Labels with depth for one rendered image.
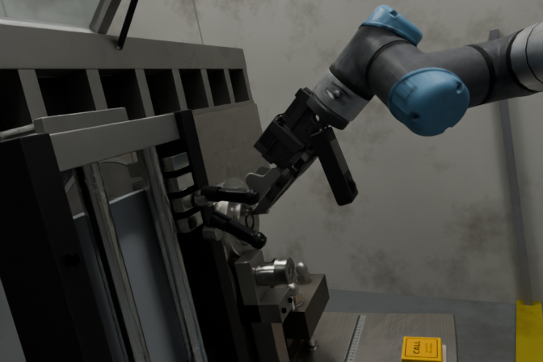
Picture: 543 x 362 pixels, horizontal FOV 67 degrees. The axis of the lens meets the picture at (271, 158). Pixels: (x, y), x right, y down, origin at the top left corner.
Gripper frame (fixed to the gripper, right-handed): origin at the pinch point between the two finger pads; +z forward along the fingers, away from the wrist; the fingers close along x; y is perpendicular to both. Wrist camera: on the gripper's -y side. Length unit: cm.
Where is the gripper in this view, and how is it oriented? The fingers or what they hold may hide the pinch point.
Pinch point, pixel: (264, 209)
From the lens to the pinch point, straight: 67.7
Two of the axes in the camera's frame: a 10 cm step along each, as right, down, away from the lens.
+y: -7.4, -6.6, 1.5
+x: -3.7, 2.0, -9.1
